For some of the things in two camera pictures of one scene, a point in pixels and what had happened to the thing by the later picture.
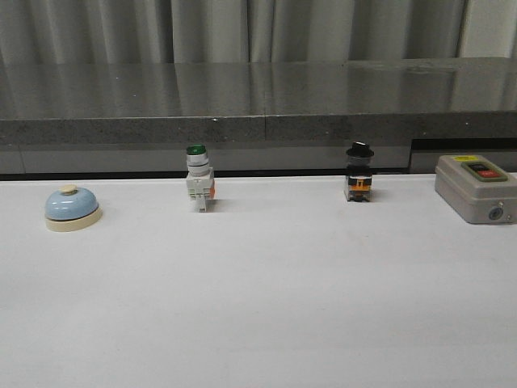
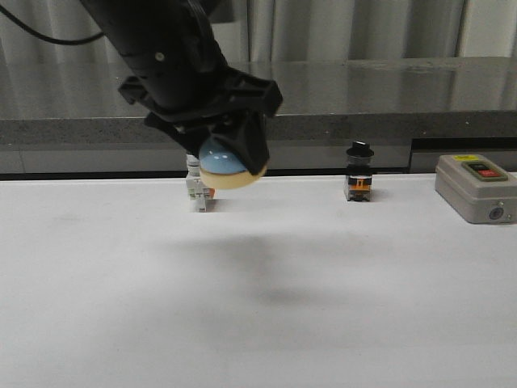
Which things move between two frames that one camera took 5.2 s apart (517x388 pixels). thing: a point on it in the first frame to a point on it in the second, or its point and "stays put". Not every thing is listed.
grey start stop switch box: [479, 190] stays put
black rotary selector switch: [359, 173] stays put
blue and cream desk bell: [72, 208] to [220, 166]
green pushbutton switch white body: [200, 179] stays put
